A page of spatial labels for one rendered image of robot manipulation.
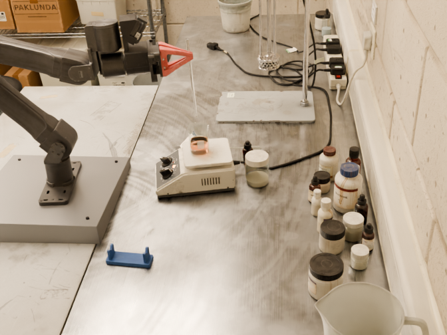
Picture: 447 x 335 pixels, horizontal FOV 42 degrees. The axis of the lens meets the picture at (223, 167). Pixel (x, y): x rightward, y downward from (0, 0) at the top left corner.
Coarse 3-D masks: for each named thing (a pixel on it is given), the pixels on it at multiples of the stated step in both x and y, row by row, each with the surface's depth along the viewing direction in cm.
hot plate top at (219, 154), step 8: (184, 144) 152; (216, 144) 151; (224, 144) 151; (184, 152) 149; (216, 152) 148; (224, 152) 148; (184, 160) 146; (192, 160) 145; (200, 160) 145; (208, 160) 145; (216, 160) 145; (224, 160) 145; (232, 160) 145; (192, 168) 144
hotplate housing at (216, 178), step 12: (180, 156) 151; (180, 168) 146; (204, 168) 145; (216, 168) 145; (228, 168) 145; (180, 180) 145; (192, 180) 145; (204, 180) 145; (216, 180) 146; (228, 180) 146; (156, 192) 146; (168, 192) 146; (180, 192) 147; (192, 192) 148; (204, 192) 148
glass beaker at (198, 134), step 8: (192, 128) 147; (200, 128) 147; (208, 128) 144; (192, 136) 144; (200, 136) 143; (208, 136) 146; (192, 144) 145; (200, 144) 144; (208, 144) 146; (192, 152) 146; (200, 152) 146; (208, 152) 147
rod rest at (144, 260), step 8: (112, 248) 128; (112, 256) 129; (120, 256) 129; (128, 256) 129; (136, 256) 129; (144, 256) 125; (152, 256) 128; (112, 264) 128; (120, 264) 128; (128, 264) 127; (136, 264) 127; (144, 264) 126
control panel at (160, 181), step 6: (168, 156) 154; (174, 156) 153; (174, 162) 150; (156, 168) 154; (162, 168) 152; (174, 168) 148; (156, 174) 151; (174, 174) 146; (156, 180) 149; (162, 180) 147; (168, 180) 146; (156, 186) 147
